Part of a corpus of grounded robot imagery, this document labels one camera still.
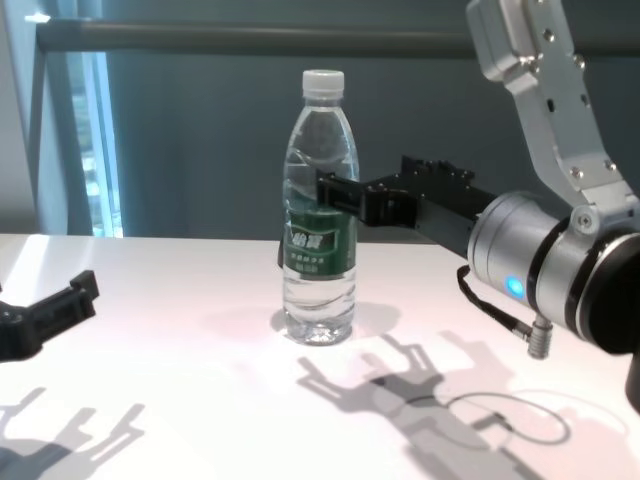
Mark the grey window frame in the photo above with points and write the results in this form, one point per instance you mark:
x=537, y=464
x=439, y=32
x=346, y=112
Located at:
x=50, y=150

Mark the clear water bottle green label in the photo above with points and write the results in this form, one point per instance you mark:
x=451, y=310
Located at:
x=320, y=260

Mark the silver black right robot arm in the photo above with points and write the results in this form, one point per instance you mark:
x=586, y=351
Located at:
x=550, y=260

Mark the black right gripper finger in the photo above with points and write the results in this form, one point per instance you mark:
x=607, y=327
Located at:
x=370, y=202
x=412, y=165

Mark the grey horizontal handrail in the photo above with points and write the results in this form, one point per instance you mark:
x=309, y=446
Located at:
x=250, y=37

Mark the small dark object behind bottle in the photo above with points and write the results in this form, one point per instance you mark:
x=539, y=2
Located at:
x=281, y=255

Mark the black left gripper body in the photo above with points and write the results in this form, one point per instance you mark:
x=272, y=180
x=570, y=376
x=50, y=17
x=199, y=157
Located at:
x=15, y=332

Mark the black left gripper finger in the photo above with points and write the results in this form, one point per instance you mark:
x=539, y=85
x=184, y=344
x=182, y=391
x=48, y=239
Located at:
x=65, y=307

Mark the window glass strip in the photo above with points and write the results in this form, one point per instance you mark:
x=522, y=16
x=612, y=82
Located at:
x=95, y=150

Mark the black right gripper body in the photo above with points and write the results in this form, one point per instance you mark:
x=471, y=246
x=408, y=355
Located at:
x=445, y=200

